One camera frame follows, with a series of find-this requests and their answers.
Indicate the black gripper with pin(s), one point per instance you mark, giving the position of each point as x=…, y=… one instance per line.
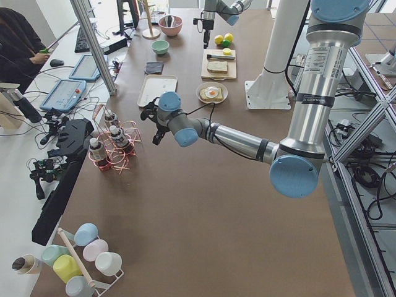
x=206, y=25
x=160, y=129

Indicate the bread slice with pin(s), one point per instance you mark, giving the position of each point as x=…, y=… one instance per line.
x=217, y=99
x=217, y=67

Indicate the white round plate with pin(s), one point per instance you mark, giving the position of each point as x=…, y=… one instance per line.
x=216, y=84

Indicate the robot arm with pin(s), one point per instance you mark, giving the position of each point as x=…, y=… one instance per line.
x=332, y=28
x=229, y=13

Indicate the cream rabbit tray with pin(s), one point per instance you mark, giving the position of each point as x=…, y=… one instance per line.
x=155, y=85

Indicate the upper yellow lemon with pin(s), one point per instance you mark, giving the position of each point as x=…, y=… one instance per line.
x=218, y=39

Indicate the yellow lemon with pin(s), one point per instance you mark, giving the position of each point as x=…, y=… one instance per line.
x=218, y=39
x=229, y=37

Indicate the lower yellow lemon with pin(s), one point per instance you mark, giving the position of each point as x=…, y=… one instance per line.
x=229, y=37

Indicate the green lime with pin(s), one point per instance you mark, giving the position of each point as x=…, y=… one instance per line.
x=225, y=43

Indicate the steel cylinder grinder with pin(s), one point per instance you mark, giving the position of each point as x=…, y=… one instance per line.
x=210, y=56

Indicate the halved lemon slice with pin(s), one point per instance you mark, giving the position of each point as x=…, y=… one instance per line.
x=226, y=51

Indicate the pink bowl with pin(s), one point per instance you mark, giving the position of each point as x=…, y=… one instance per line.
x=170, y=25

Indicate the lower left tea bottle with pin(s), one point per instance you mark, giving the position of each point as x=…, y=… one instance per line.
x=118, y=136

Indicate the tea bottle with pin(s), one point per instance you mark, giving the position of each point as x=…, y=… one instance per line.
x=111, y=119
x=98, y=154
x=118, y=136

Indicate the upper tea bottle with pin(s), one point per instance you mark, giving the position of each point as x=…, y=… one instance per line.
x=111, y=119

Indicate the green bowl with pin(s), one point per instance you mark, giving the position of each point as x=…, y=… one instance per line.
x=160, y=47

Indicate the bamboo cutting board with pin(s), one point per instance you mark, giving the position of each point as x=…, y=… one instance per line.
x=230, y=75

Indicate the bread slice under egg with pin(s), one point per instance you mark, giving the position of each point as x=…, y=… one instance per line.
x=217, y=99

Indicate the grey folded cloth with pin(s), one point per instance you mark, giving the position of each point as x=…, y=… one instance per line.
x=154, y=67

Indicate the wooden stand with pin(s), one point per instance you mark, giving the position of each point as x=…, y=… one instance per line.
x=149, y=33

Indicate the lower right tea bottle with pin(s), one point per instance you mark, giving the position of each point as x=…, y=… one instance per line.
x=98, y=154

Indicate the fried egg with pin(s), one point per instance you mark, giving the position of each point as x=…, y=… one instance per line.
x=211, y=92

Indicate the far blue teach pendant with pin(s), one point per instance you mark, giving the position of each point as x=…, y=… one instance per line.
x=85, y=69

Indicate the blue teach pendant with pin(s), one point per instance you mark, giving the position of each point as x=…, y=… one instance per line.
x=85, y=69
x=65, y=95

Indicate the near blue teach pendant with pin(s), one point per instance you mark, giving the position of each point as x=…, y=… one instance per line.
x=65, y=95

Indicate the black keyboard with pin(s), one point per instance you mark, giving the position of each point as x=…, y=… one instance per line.
x=81, y=43

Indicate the black computer mouse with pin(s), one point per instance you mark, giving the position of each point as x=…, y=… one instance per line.
x=56, y=63

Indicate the pink cup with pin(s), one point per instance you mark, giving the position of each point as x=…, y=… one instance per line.
x=93, y=249

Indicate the white cup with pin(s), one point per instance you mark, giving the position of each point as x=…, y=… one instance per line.
x=108, y=263

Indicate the person in black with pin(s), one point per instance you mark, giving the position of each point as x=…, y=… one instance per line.
x=21, y=56

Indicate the mint green cup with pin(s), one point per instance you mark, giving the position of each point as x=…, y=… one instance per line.
x=52, y=252

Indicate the yellow cup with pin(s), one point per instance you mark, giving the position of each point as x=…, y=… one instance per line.
x=65, y=267

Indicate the white cup rack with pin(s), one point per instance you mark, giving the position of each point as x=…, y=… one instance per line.
x=93, y=276

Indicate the grey blue cup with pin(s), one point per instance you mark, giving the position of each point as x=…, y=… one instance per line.
x=77, y=286

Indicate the copper wire bottle rack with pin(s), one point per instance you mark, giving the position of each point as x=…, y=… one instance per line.
x=117, y=157

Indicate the aluminium frame post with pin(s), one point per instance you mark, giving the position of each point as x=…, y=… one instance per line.
x=83, y=18

